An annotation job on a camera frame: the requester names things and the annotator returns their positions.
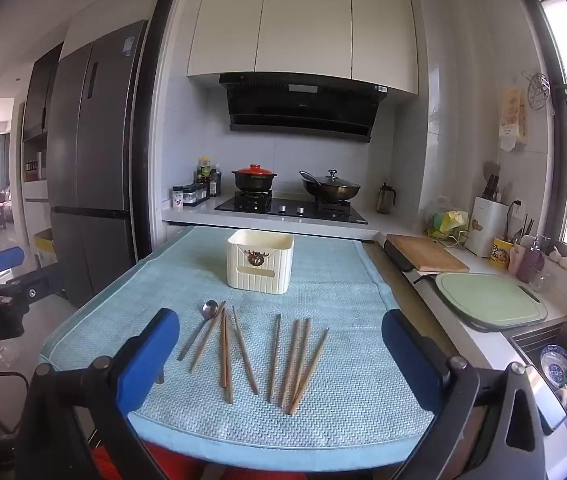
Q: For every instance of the white knife holder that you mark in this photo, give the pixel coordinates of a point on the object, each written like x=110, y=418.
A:
x=483, y=230

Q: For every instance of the metal spoon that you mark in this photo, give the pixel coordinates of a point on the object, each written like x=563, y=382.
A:
x=210, y=309

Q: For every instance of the yellow white carton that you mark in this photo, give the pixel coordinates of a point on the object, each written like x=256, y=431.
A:
x=45, y=247

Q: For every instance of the clear bag yellow contents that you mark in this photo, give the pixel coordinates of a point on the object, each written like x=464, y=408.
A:
x=443, y=220

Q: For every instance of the black range hood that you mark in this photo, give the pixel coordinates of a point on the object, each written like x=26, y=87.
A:
x=303, y=110

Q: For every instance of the yellow cup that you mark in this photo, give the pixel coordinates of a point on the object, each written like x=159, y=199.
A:
x=501, y=255

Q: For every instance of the floral hanging bag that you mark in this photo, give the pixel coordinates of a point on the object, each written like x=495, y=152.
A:
x=512, y=115

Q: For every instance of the light blue woven mat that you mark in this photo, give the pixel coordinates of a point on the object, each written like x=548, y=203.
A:
x=343, y=320

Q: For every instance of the grey refrigerator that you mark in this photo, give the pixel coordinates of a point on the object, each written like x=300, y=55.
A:
x=93, y=160

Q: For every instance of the wooden chopstick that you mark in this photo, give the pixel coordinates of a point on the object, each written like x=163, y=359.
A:
x=289, y=362
x=246, y=350
x=207, y=337
x=229, y=365
x=309, y=371
x=223, y=350
x=302, y=355

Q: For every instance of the black gas cooktop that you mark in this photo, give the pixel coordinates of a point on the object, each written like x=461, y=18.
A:
x=288, y=207

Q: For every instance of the green cutting board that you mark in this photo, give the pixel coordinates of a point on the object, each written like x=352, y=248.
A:
x=488, y=300

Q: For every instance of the white wall cabinet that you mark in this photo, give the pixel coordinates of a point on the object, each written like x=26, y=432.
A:
x=303, y=25

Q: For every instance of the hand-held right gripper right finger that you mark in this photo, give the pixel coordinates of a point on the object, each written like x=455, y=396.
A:
x=411, y=355

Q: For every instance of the wok with glass lid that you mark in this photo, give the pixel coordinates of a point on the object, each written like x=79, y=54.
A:
x=331, y=191

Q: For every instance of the yellow cap sauce bottle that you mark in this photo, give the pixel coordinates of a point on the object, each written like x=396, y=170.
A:
x=205, y=175

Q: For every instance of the wall power socket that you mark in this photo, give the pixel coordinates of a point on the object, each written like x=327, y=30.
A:
x=516, y=208

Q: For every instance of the garlic bulbs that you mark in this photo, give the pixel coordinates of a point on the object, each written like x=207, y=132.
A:
x=561, y=257

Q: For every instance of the wooden cutting board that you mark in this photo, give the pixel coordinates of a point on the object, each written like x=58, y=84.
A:
x=426, y=252

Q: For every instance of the red stool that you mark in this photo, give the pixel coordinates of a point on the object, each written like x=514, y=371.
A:
x=163, y=460

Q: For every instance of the black clay pot red lid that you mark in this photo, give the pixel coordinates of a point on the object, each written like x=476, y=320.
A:
x=253, y=180

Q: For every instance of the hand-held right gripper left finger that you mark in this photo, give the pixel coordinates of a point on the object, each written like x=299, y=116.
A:
x=148, y=355

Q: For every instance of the dark tall cabinet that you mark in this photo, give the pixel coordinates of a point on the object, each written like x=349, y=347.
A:
x=40, y=95

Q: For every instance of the steel sink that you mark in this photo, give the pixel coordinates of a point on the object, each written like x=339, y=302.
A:
x=533, y=337

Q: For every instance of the dark sauce bottle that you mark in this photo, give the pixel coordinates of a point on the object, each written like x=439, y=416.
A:
x=216, y=182

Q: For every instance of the white seasoning jar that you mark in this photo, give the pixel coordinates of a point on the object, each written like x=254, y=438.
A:
x=178, y=200

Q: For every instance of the blue patterned bowl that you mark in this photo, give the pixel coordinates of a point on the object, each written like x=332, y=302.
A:
x=556, y=365

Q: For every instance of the cream ribbed utensil holder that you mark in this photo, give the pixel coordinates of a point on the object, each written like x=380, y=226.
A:
x=261, y=260

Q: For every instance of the dark glass jug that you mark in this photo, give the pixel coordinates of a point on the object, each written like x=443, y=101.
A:
x=386, y=200

